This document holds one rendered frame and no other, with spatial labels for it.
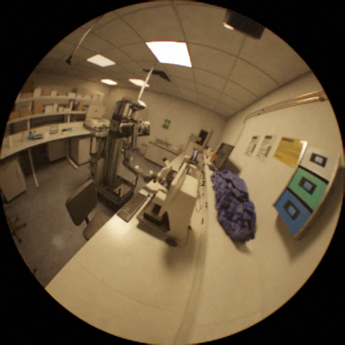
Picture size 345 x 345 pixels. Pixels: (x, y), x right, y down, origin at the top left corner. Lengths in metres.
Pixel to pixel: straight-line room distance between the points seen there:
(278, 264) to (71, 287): 1.15
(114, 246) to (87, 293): 0.47
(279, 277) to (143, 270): 0.83
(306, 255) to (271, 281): 0.20
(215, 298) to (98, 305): 0.69
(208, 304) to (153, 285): 0.52
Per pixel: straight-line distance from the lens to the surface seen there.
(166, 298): 0.92
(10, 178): 2.76
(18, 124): 4.78
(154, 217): 0.92
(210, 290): 0.46
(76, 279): 0.93
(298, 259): 0.64
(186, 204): 0.73
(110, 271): 0.88
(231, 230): 0.62
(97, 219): 1.35
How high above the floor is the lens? 1.62
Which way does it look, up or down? 24 degrees down
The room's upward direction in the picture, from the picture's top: 24 degrees clockwise
